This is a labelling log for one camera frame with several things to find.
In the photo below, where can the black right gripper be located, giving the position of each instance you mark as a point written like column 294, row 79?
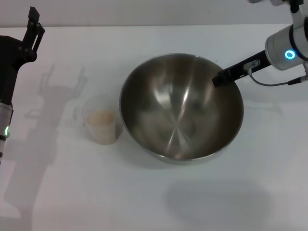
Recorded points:
column 247, row 65

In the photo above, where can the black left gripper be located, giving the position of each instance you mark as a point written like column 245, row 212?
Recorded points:
column 8, row 62

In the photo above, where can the large stainless steel bowl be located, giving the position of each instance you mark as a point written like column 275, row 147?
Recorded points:
column 178, row 115

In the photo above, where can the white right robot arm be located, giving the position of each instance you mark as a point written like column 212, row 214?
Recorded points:
column 284, row 45

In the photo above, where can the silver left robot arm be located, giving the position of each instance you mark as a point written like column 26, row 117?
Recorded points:
column 4, row 125

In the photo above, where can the clear plastic measuring cup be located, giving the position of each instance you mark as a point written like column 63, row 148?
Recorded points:
column 106, row 134

